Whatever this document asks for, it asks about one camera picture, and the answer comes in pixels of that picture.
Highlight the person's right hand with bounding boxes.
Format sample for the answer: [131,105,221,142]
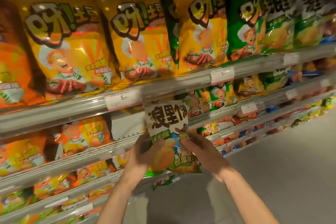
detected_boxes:
[175,127,235,183]

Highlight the person's left hand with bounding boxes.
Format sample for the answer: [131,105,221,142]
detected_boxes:
[123,132,166,184]

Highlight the white and green chip bag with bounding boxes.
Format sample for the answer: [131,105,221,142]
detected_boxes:
[144,100,203,177]

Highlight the person's right forearm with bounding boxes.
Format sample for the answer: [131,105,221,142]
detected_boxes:
[219,169,280,224]

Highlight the person's left forearm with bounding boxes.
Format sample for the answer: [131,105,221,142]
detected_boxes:
[96,175,149,224]

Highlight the row of small mixed snack bags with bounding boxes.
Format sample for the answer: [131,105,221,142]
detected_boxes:
[178,60,336,118]

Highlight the medium orange chip bag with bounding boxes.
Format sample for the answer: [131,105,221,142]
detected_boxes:
[0,136,49,177]
[54,116,112,157]

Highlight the large yellow chip bag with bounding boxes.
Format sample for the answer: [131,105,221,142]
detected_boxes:
[12,0,122,101]
[96,0,179,85]
[168,0,229,77]

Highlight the rows of small colourful packets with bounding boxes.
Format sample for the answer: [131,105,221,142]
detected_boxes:
[0,96,336,224]

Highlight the large white green chip bag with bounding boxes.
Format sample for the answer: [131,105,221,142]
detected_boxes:
[260,0,298,55]
[293,0,332,49]

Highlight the large orange chip bag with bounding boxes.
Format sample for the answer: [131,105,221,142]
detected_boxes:
[0,0,46,110]

